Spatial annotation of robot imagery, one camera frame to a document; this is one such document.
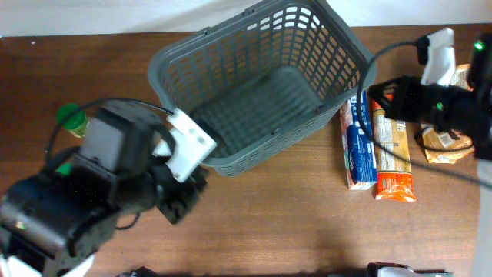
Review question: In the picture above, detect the tan snack bag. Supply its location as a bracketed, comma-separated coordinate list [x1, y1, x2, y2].
[418, 63, 476, 165]

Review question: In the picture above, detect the blue biscuit box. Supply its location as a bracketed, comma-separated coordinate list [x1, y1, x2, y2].
[339, 95, 377, 190]

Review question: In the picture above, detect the orange cracker packet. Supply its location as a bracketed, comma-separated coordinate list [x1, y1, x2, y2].
[372, 100, 416, 202]

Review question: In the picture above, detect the grey plastic basket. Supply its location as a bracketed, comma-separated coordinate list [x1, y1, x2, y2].
[148, 0, 377, 176]

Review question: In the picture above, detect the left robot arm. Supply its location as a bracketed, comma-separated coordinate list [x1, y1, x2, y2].
[1, 102, 216, 276]

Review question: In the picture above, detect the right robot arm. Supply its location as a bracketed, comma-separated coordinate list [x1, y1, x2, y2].
[362, 28, 491, 276]

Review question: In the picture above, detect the green lid jar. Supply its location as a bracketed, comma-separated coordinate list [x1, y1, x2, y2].
[56, 103, 88, 138]

